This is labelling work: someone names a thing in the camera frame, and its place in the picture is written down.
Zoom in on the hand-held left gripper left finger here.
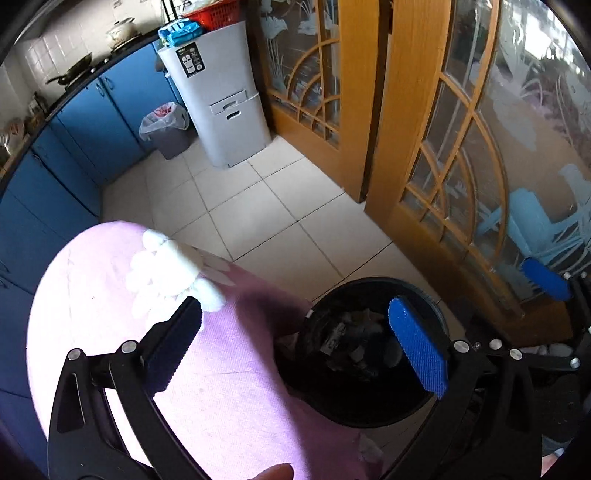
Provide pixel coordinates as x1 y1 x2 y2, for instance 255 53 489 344
46 296 208 480

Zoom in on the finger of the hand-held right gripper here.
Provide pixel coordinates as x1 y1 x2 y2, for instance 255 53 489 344
480 338 591 372
521 257 575 302

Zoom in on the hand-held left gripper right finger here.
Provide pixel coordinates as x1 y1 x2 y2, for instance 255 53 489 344
381 296 541 480

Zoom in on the black trash bin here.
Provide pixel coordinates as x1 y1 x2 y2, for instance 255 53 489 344
274 276 451 430

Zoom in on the grey trash can with liner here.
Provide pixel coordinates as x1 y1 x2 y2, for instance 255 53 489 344
139 102 192 160

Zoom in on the person's left hand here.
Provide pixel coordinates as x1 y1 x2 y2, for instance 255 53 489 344
252 463 296 480

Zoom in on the light blue plastic chair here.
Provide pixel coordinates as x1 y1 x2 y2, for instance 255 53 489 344
480 187 583 278

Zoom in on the white flower-shaped mat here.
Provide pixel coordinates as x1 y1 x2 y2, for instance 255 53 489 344
128 230 227 315

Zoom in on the purple tablecloth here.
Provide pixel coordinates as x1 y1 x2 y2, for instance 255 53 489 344
27 222 384 480

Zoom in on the wooden glass sliding door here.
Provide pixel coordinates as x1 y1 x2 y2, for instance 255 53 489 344
249 0 393 204
365 0 591 352

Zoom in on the grey storage cabinet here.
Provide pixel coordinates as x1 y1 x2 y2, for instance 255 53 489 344
157 21 272 168

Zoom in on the black kitchen countertop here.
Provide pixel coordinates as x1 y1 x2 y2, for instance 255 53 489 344
0 34 162 181

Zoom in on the black wok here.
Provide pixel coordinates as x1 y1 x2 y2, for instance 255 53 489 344
45 52 94 86

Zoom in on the blue plastic packet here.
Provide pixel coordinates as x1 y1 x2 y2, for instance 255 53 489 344
158 18 204 47

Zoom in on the white ceramic pot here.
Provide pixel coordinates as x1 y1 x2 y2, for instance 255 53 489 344
105 17 137 47

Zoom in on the red plastic basket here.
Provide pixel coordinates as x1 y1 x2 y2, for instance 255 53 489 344
185 0 241 31

